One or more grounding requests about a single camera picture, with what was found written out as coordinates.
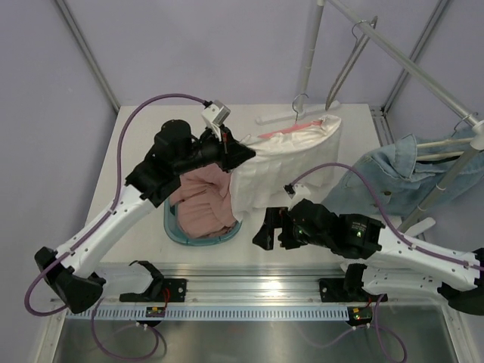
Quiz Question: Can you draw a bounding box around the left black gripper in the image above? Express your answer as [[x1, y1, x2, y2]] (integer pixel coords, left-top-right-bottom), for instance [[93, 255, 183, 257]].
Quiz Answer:
[[174, 123, 256, 175]]

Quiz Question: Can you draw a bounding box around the pink skirt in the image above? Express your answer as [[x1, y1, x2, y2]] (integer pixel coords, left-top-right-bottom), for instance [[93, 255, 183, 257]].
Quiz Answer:
[[170, 164, 237, 238]]

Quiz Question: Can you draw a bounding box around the white slotted cable duct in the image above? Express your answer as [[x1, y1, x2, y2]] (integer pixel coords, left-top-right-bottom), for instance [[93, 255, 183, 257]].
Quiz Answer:
[[90, 306, 349, 321]]

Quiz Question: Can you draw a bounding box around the white pleated skirt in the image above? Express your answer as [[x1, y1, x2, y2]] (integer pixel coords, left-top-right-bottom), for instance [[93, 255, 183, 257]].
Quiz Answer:
[[230, 114, 343, 221]]

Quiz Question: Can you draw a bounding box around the aluminium mounting rail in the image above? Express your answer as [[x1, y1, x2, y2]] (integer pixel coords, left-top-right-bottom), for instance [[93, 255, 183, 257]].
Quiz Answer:
[[48, 262, 436, 308]]

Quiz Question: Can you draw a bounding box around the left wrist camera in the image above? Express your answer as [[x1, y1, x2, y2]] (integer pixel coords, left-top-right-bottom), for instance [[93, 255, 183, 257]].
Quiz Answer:
[[201, 100, 231, 140]]

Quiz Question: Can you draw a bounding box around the white wooden hanger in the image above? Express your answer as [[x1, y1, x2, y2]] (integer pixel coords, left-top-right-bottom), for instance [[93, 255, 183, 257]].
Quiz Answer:
[[416, 138, 472, 163]]

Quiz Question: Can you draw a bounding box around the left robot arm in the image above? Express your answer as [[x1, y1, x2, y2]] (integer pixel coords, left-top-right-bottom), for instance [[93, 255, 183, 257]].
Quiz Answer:
[[34, 119, 256, 314]]

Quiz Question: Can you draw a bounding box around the grey clothes hanger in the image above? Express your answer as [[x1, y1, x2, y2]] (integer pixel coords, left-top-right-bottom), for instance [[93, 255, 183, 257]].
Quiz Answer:
[[324, 25, 370, 111]]

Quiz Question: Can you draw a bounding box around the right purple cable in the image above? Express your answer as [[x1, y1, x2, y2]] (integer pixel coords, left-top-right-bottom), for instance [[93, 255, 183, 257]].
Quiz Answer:
[[287, 163, 484, 271]]

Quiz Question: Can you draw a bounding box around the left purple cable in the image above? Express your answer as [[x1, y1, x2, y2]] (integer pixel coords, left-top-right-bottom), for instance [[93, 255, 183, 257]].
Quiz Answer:
[[23, 92, 211, 317]]

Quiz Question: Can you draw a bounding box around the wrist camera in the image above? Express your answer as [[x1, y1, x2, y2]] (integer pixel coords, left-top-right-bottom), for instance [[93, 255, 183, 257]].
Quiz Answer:
[[284, 184, 311, 200], [201, 100, 231, 140]]

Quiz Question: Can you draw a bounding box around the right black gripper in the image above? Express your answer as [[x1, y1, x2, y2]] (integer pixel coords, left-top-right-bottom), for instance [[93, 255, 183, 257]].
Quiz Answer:
[[253, 206, 332, 250]]

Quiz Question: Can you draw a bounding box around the purple cable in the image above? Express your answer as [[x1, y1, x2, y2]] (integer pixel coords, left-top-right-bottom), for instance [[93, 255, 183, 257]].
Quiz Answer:
[[23, 92, 211, 317], [287, 163, 484, 271]]

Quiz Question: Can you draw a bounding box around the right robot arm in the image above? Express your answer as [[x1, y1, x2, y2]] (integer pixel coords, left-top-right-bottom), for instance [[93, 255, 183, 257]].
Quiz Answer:
[[252, 199, 483, 316]]

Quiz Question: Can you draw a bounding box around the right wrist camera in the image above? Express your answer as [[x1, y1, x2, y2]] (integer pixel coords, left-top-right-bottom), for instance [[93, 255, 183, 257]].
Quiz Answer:
[[284, 184, 311, 200]]

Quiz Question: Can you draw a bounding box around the teal plastic basket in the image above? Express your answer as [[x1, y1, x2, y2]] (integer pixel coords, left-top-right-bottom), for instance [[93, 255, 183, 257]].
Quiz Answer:
[[163, 200, 242, 247]]

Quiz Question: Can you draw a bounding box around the pink clothes hanger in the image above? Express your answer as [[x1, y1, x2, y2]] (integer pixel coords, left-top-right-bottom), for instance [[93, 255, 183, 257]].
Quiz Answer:
[[255, 93, 325, 138]]

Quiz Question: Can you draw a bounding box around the white clothes rack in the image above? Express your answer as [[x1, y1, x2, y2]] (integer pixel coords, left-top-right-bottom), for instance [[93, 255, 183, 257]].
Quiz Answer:
[[255, 0, 484, 271]]

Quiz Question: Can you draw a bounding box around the blue denim jacket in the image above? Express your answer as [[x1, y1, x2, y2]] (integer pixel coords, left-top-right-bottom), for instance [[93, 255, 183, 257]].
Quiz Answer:
[[322, 128, 474, 217]]

